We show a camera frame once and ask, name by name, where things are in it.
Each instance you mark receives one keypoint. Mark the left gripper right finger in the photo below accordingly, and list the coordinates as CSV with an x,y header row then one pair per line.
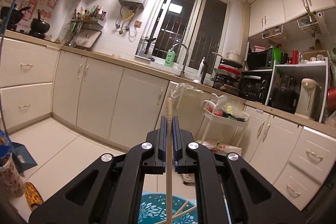
x,y
228,189

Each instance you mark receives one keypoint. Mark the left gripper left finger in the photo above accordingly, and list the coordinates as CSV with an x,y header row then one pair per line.
x,y
110,189

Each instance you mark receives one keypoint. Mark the wooden chopstick one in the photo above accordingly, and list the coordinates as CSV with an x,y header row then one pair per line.
x,y
181,208

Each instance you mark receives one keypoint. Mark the wooden chopstick four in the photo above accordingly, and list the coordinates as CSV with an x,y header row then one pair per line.
x,y
169,161

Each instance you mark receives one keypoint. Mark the wooden chopstick two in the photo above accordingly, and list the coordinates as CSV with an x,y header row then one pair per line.
x,y
179,214

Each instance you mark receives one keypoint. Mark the chrome kitchen faucet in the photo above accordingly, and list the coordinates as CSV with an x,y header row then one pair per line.
x,y
182,74

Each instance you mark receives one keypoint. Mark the white rolling cart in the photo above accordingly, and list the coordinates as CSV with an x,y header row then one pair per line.
x,y
223,118

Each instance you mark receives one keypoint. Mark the yellow patterned slipper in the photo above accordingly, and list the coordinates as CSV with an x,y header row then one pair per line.
x,y
33,197

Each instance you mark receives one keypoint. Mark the blue cardboard box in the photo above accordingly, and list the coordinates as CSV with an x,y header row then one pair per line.
x,y
22,158

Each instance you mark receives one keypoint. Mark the white plastic bag on door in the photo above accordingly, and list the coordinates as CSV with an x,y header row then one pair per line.
x,y
186,96

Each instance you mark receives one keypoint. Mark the black toaster oven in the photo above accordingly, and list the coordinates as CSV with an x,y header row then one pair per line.
x,y
254,85

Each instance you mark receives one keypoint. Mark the blue white shopping bag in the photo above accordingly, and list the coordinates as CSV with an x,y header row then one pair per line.
x,y
5,148

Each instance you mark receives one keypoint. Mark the white electric kettle pot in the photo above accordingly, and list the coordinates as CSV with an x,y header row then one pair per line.
x,y
307,106

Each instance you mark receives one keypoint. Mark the black microwave oven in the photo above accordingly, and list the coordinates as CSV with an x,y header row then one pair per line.
x,y
260,60

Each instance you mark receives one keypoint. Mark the white metal counter rack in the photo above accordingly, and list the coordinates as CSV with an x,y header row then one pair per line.
x,y
285,85

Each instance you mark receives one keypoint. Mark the green soap bottle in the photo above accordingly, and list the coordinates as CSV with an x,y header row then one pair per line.
x,y
169,61

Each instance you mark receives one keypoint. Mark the black wok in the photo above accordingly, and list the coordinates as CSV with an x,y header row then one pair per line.
x,y
39,27

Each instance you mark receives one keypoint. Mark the black kettle on stove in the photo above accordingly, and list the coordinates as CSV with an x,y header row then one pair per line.
x,y
15,17

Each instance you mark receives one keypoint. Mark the wall spice rack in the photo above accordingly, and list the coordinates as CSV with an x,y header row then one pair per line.
x,y
94,17

